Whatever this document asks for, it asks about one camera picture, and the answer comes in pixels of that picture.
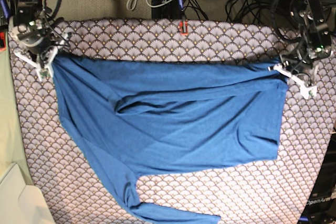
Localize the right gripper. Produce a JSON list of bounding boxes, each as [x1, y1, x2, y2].
[[10, 24, 51, 55]]

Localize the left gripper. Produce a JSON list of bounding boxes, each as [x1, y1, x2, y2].
[[282, 53, 315, 77]]

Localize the blue long-sleeve T-shirt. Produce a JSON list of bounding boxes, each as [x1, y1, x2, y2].
[[52, 53, 288, 223]]

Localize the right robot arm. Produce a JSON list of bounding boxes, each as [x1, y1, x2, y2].
[[8, 0, 62, 55]]

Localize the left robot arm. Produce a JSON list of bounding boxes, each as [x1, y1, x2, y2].
[[270, 0, 334, 74]]

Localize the fan-patterned table cloth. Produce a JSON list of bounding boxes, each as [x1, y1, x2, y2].
[[10, 19, 335, 223]]

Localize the black OpenArm case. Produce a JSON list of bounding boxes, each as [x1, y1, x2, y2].
[[298, 133, 335, 223]]

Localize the white plastic bin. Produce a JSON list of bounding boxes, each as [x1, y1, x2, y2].
[[1, 163, 55, 223]]

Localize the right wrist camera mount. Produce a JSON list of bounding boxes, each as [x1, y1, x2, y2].
[[14, 33, 70, 82]]

